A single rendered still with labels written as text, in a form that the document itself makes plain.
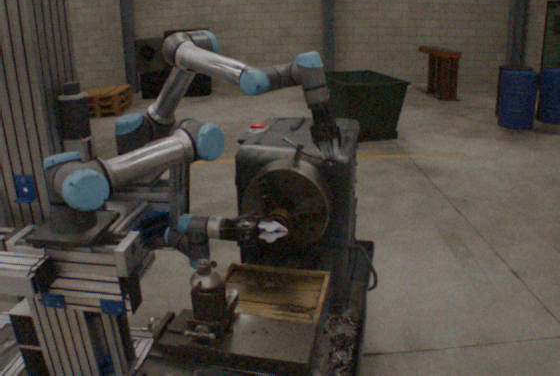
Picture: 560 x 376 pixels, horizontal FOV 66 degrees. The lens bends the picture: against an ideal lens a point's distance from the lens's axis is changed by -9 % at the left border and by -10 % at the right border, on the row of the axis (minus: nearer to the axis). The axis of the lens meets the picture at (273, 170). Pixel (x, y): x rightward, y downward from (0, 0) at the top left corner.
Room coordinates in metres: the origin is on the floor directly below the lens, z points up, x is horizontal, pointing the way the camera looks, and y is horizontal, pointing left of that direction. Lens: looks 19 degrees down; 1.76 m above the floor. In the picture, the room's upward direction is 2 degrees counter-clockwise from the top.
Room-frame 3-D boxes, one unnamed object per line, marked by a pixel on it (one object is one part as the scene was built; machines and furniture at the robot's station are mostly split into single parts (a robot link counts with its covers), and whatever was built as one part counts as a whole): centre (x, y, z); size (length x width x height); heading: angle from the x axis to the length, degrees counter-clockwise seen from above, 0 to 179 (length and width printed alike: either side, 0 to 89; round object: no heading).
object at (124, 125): (1.78, 0.56, 1.33); 0.13 x 0.12 x 0.14; 144
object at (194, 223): (1.43, 0.27, 1.08); 0.11 x 0.08 x 0.09; 76
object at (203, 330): (1.04, 0.17, 0.99); 0.20 x 0.10 x 0.05; 166
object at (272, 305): (1.30, 0.02, 0.89); 0.36 x 0.30 x 0.04; 76
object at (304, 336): (1.00, 0.12, 0.95); 0.43 x 0.17 x 0.05; 76
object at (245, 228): (1.39, 0.11, 1.08); 0.12 x 0.09 x 0.08; 76
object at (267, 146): (1.98, -0.13, 1.06); 0.59 x 0.48 x 0.39; 166
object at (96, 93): (9.16, 3.33, 0.22); 1.25 x 0.86 x 0.44; 3
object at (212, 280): (1.02, 0.18, 1.13); 0.08 x 0.08 x 0.03
